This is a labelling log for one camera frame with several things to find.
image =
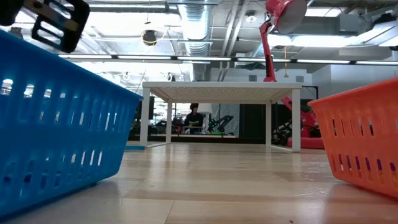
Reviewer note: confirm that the blue plastic basket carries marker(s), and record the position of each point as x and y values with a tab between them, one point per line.
62	140

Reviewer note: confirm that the orange plastic basket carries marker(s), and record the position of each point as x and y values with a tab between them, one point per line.
360	140

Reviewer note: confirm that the person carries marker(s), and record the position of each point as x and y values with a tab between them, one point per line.
193	119

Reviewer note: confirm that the blue tape strip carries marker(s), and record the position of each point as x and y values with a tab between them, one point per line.
135	147

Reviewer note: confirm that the red desk lamp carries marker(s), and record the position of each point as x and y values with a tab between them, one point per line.
267	56

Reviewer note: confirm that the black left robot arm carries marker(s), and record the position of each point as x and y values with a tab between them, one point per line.
9	11

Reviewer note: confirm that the silver ventilation duct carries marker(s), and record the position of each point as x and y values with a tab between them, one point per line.
196	25

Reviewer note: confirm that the black monitor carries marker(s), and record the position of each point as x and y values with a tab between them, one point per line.
152	107

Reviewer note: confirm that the white perforated metal shelf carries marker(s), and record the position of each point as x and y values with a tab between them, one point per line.
222	85

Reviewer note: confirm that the white lampshade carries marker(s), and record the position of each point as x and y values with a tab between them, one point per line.
205	109

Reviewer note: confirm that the black overhead camera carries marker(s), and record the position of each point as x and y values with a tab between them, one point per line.
149	37

